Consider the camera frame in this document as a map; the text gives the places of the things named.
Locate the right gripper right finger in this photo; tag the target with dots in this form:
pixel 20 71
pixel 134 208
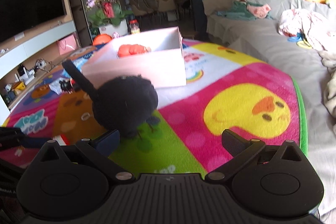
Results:
pixel 243 152

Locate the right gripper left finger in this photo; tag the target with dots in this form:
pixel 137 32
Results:
pixel 96 153

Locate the black plush bird toy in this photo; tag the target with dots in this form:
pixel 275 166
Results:
pixel 122 104

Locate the red plastic toy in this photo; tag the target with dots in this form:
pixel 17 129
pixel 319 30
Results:
pixel 132 49

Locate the colourful cartoon play mat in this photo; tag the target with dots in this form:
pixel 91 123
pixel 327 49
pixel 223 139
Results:
pixel 225 89

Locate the small black red toy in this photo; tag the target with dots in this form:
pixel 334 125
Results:
pixel 69 86

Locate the pink paper bag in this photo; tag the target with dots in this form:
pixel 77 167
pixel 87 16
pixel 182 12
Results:
pixel 67 44

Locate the orange round toy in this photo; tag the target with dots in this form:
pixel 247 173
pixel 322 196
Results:
pixel 102 39

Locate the pink cardboard box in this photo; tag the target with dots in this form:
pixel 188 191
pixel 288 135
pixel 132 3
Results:
pixel 163 62

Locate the white TV cabinet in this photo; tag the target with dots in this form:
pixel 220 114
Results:
pixel 27 46

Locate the grey sofa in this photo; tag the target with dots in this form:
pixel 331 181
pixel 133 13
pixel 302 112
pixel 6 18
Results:
pixel 260 38

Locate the red lid snack jar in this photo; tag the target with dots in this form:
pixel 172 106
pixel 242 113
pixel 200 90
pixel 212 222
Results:
pixel 134 27

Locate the pink orchid flower pot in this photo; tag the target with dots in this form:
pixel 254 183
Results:
pixel 109 17

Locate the green cloth on sofa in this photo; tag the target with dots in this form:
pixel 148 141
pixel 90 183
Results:
pixel 246 11

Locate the pink white blanket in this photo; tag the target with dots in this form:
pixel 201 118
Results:
pixel 318 31

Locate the dining chair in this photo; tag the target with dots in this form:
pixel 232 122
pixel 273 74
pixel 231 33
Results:
pixel 165 6

